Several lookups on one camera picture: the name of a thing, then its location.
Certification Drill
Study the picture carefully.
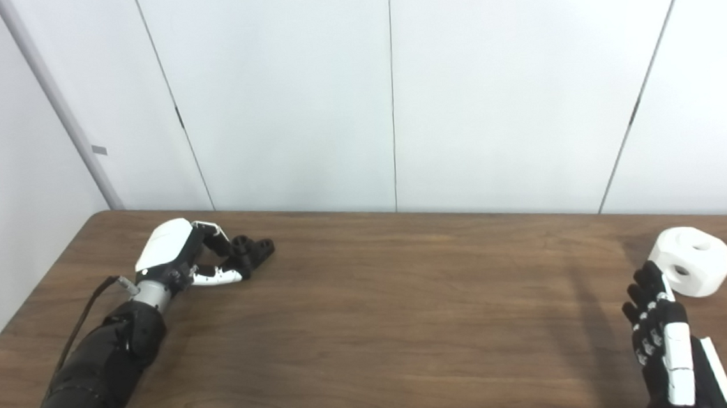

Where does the black plastic holder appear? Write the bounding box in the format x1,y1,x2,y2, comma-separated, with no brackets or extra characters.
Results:
225,232,278,281

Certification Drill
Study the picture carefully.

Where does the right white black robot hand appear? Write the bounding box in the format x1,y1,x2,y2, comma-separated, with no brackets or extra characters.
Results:
619,255,727,408

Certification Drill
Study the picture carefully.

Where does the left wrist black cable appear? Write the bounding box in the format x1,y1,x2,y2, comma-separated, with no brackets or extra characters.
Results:
46,274,146,380

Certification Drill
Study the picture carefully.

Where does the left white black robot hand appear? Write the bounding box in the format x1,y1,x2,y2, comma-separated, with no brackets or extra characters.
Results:
131,214,245,299

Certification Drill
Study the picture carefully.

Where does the round white plastic piece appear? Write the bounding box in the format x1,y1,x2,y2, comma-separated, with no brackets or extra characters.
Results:
645,224,727,301

